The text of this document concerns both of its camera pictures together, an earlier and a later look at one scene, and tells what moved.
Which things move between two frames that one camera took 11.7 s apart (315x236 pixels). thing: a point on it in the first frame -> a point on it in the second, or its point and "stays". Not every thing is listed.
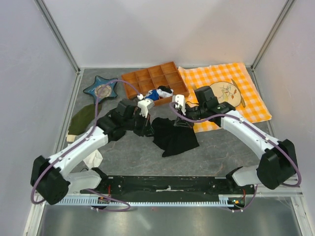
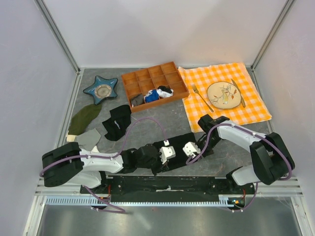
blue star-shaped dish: [102, 88] stays
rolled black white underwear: [164, 91] stays
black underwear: [170, 139] -> [181, 156]
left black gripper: [146, 129] -> [161, 166]
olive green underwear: [82, 120] stays
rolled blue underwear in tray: [152, 94] stays
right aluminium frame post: [280, 18] stays
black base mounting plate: [177, 186] stays
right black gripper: [179, 121] -> [205, 153]
